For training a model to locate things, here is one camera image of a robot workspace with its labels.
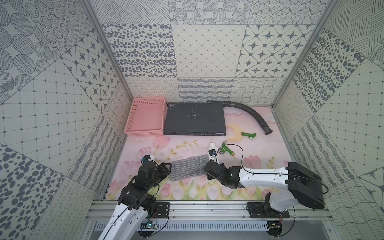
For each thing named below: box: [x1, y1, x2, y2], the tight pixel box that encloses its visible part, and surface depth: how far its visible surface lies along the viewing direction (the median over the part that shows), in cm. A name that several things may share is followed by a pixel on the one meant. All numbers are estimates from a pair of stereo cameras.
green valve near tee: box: [218, 140, 235, 156], surface depth 97 cm
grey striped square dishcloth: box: [169, 154, 210, 182], surface depth 89 cm
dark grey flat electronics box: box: [163, 102, 227, 137], surface depth 109 cm
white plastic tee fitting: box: [208, 142, 219, 151], surface depth 97 cm
